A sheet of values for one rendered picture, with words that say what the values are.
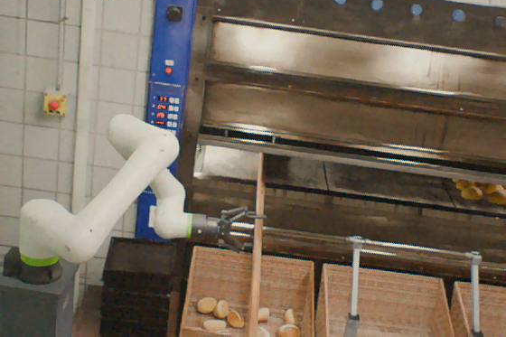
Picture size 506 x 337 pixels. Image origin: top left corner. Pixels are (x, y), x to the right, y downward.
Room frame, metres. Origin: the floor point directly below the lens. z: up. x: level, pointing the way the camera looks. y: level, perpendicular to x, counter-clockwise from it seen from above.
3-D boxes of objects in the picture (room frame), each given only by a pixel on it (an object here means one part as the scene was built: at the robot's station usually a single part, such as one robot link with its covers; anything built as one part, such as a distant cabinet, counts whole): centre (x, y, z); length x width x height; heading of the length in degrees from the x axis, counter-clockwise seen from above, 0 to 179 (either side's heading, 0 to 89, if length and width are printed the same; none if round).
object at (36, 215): (2.11, 0.61, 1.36); 0.16 x 0.13 x 0.19; 57
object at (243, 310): (2.82, -0.09, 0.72); 0.56 x 0.49 x 0.28; 92
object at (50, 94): (3.01, 0.83, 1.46); 0.10 x 0.07 x 0.10; 92
